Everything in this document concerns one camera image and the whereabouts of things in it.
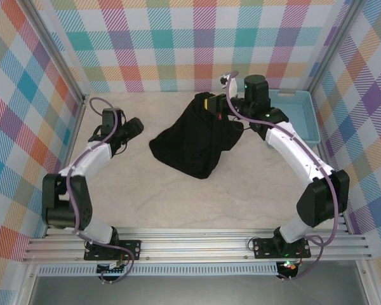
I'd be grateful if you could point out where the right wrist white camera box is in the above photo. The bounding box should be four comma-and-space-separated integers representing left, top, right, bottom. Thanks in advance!
220, 72, 239, 88

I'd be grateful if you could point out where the light blue plastic basket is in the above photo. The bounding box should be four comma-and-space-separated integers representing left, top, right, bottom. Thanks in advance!
268, 88, 321, 144

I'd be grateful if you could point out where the white slotted cable duct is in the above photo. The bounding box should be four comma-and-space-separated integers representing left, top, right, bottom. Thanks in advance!
37, 262, 279, 276

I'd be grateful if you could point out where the aluminium frame leg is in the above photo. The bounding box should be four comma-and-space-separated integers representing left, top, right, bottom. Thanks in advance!
357, 259, 381, 305
15, 262, 41, 305

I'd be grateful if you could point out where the aluminium side rail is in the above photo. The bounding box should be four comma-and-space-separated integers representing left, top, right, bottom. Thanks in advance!
43, 93, 90, 239
310, 91, 352, 236

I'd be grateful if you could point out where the black t-shirt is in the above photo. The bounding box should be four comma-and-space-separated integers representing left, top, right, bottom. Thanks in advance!
148, 91, 245, 180

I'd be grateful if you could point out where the aluminium corner post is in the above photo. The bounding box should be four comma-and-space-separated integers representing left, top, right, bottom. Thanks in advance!
25, 0, 90, 105
306, 0, 364, 95

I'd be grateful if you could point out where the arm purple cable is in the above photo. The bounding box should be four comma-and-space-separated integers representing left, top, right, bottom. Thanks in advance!
65, 97, 136, 285
227, 72, 340, 282

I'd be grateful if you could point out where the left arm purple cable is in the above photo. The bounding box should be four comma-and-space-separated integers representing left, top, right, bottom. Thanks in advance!
65, 97, 136, 285

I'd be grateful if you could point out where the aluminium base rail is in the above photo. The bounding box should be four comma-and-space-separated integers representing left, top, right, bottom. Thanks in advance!
22, 226, 374, 263

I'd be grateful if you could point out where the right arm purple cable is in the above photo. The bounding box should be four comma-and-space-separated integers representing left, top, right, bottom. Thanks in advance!
227, 72, 340, 282

